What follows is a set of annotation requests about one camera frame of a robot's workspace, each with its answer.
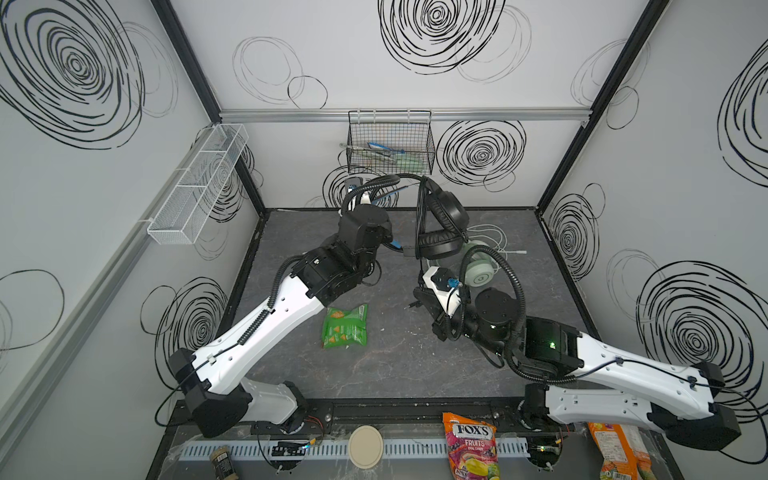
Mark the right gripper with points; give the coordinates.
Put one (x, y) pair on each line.
(429, 300)

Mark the mint green headphones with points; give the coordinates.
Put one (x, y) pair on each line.
(482, 268)

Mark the black blue headphones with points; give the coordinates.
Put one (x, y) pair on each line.
(450, 215)

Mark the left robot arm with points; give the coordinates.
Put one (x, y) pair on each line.
(213, 379)

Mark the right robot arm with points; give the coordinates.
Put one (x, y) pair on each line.
(688, 388)

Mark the green item in basket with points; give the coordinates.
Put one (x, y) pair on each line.
(411, 163)

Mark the green snack bag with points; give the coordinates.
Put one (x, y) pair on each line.
(345, 327)

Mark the Fox's fruits candy bag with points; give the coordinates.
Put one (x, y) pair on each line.
(471, 448)

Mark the round beige lid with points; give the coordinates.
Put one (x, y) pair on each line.
(365, 447)

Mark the orange snack bag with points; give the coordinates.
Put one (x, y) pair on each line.
(624, 453)

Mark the small dark jar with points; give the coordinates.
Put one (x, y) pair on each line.
(222, 463)

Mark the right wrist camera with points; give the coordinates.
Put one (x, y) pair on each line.
(445, 286)

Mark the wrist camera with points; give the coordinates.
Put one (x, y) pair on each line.
(445, 286)
(351, 200)

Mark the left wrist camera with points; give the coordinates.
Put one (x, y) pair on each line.
(351, 200)

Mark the blue handled tool in basket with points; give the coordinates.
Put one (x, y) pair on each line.
(384, 150)

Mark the black wire basket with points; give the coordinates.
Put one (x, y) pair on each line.
(414, 137)

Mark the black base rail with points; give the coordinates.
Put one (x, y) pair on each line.
(420, 411)

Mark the aluminium wall rail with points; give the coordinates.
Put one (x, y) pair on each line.
(579, 114)

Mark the white wire shelf basket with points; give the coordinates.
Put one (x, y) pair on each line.
(188, 206)

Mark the white slotted cable duct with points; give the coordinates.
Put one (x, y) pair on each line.
(425, 448)

